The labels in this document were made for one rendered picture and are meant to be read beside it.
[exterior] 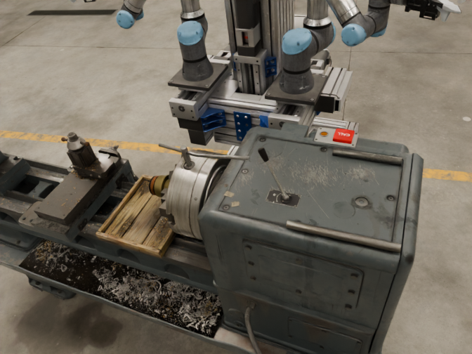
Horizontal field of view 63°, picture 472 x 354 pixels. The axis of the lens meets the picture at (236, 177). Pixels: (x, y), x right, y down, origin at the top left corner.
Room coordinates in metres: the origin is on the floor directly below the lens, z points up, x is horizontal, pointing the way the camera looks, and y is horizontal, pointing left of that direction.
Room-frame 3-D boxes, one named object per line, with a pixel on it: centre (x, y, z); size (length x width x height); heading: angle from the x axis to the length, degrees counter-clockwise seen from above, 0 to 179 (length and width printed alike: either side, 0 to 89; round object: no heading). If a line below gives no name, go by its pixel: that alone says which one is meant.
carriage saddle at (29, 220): (1.29, 0.73, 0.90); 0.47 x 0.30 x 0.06; 152
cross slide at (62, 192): (1.28, 0.68, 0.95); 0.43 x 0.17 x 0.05; 152
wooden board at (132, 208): (1.10, 0.38, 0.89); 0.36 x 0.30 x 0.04; 152
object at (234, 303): (0.80, -0.23, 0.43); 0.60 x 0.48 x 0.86; 62
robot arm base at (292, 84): (1.47, -0.33, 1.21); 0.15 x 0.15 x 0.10
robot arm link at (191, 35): (1.72, 0.11, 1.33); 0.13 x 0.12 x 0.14; 172
